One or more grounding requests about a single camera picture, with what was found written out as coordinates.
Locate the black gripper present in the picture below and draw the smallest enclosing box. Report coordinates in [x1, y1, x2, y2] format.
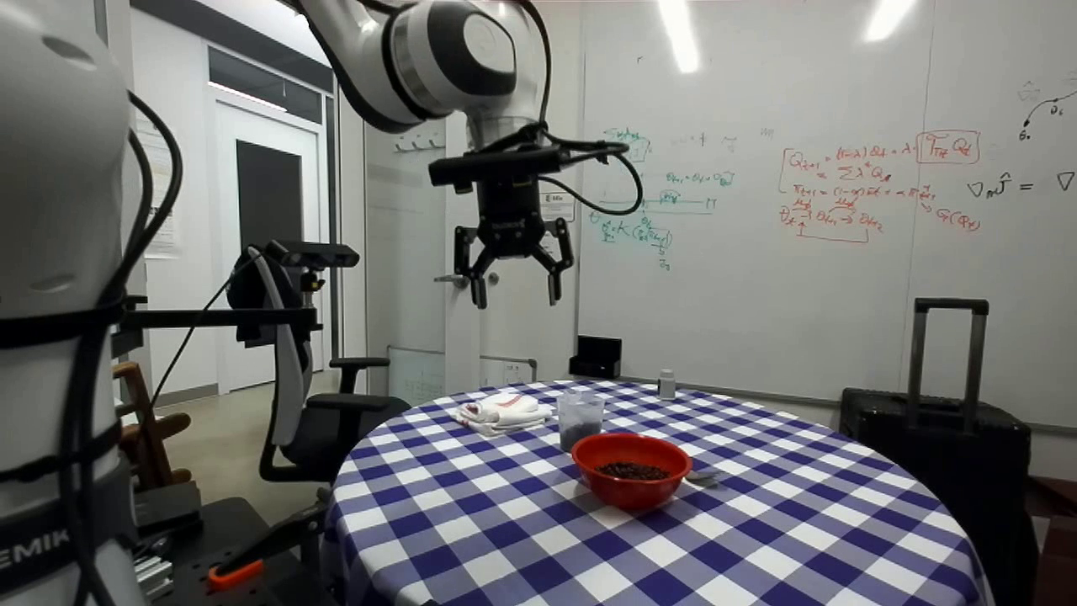
[450, 173, 579, 313]

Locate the small clear cup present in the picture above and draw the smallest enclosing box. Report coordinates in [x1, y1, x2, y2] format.
[557, 385, 608, 454]

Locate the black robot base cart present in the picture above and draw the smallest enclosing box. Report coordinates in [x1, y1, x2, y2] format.
[130, 481, 340, 606]

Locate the red bowl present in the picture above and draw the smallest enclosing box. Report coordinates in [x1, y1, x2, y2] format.
[570, 432, 697, 519]

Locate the white door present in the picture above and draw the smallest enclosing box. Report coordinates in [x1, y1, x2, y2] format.
[360, 105, 488, 398]

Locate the black chair backrest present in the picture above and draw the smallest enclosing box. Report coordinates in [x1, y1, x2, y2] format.
[567, 332, 627, 385]

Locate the white towel with orange stripes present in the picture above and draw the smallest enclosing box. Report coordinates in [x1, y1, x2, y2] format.
[450, 389, 557, 438]

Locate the black office chair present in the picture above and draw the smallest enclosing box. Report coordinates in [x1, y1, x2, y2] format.
[226, 242, 415, 487]

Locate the blue white checkered tablecloth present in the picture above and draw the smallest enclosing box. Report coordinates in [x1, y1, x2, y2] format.
[324, 376, 997, 606]

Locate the whiteboard with writing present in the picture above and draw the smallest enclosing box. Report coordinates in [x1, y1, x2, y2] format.
[575, 0, 1077, 432]

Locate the brown wooden stand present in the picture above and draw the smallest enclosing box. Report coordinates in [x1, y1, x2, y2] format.
[111, 357, 200, 491]

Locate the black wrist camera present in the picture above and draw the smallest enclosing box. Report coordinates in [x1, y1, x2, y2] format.
[425, 137, 573, 196]

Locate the black stereo camera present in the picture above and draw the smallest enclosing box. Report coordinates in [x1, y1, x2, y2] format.
[267, 236, 362, 272]

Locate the black camera mounting bar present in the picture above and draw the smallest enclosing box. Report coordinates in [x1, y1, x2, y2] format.
[108, 300, 324, 340]

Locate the orange clamp handle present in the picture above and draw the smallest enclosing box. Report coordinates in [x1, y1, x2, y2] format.
[202, 557, 270, 596]

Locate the black suitcase with handle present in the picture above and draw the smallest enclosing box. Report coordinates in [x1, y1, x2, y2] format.
[839, 298, 1043, 606]

